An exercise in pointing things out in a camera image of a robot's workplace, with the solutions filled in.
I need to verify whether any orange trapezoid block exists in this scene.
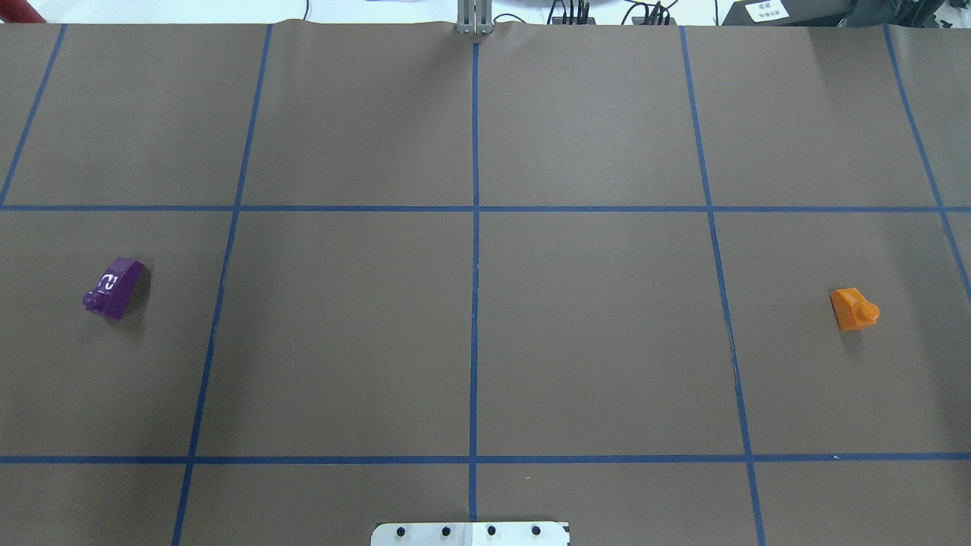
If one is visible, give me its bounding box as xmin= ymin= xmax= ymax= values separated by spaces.
xmin=829 ymin=287 xmax=881 ymax=331

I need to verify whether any purple trapezoid block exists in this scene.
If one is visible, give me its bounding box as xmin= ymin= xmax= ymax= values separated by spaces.
xmin=82 ymin=258 xmax=145 ymax=319

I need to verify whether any black plug cluster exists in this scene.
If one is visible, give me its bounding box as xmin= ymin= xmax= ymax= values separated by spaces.
xmin=545 ymin=0 xmax=595 ymax=27

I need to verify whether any white metal mounting plate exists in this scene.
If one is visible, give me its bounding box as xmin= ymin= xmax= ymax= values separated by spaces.
xmin=370 ymin=521 xmax=571 ymax=545

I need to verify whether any black box with label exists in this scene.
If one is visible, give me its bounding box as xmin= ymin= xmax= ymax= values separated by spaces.
xmin=721 ymin=0 xmax=949 ymax=28

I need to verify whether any red object at corner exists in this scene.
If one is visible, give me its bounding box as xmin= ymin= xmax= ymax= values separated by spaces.
xmin=0 ymin=0 xmax=46 ymax=24

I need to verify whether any grey aluminium post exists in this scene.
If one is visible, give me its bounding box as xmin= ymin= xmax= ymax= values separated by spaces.
xmin=457 ymin=0 xmax=495 ymax=35

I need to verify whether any black cable bundle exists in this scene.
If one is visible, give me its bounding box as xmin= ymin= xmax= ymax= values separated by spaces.
xmin=621 ymin=0 xmax=678 ymax=27

